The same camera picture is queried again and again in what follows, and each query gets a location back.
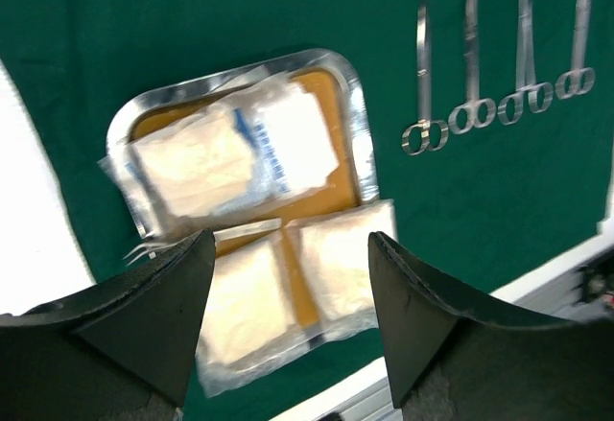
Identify blue striped gauze packet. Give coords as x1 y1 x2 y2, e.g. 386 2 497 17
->
213 73 340 216

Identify dark green surgical cloth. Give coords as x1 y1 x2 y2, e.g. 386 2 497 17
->
0 0 614 421

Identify white gauze pad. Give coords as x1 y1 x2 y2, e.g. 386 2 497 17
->
196 231 310 397
100 104 260 240
285 199 397 341

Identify stainless steel instrument tray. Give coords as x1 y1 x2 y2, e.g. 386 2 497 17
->
105 48 378 345

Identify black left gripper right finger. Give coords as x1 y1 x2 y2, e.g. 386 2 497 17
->
368 232 613 420

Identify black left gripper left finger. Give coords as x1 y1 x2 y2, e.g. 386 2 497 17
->
1 231 216 420

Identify steel scissors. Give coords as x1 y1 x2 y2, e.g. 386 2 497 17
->
401 0 450 156
448 0 497 135

